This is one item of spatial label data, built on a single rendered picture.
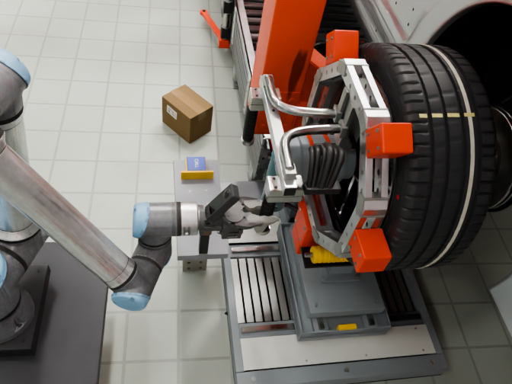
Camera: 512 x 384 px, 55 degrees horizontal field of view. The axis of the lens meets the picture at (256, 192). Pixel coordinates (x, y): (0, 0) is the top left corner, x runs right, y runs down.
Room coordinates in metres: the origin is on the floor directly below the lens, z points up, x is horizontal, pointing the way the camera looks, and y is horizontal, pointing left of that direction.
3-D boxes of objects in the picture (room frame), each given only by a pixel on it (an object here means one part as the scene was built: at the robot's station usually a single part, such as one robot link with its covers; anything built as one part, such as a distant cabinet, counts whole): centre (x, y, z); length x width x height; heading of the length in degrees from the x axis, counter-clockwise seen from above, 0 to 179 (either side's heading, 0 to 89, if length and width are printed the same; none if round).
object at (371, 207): (1.03, -0.21, 0.85); 0.54 x 0.07 x 0.54; 18
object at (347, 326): (1.08, -0.37, 0.13); 0.50 x 0.36 x 0.10; 18
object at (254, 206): (0.82, -0.02, 0.80); 0.09 x 0.03 x 0.06; 115
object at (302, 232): (1.04, -0.25, 0.48); 0.16 x 0.12 x 0.17; 108
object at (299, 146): (1.01, -0.14, 0.85); 0.21 x 0.14 x 0.14; 108
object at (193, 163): (1.22, 0.24, 0.47); 0.07 x 0.07 x 0.02; 18
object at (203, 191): (1.06, 0.19, 0.44); 0.43 x 0.17 x 0.03; 18
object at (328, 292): (1.08, -0.37, 0.32); 0.40 x 0.30 x 0.28; 18
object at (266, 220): (0.77, -0.03, 0.80); 0.09 x 0.03 x 0.06; 100
